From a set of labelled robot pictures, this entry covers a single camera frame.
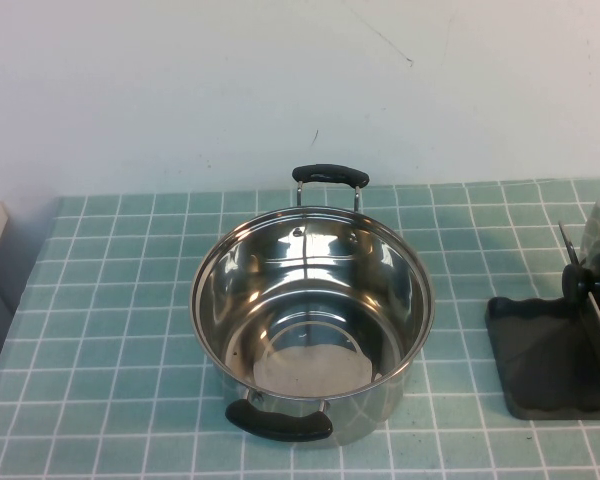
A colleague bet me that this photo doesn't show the black lid rack with wire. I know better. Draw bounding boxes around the black lid rack with wire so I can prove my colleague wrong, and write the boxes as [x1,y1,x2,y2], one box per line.
[486,220,600,422]

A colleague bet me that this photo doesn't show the stainless steel pot, black handles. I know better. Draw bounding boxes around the stainless steel pot, black handles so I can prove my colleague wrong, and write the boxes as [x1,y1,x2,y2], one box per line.
[189,164,436,449]

